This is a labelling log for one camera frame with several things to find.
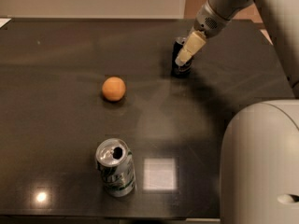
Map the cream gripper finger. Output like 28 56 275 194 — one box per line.
181 31 206 60

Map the blue pepsi can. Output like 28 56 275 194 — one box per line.
171 36 192 78

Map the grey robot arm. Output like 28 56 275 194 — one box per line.
173 0 299 224

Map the green silver 7up can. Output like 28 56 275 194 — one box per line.
95 138 135 197

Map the orange fruit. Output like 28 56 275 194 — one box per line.
102 77 126 102

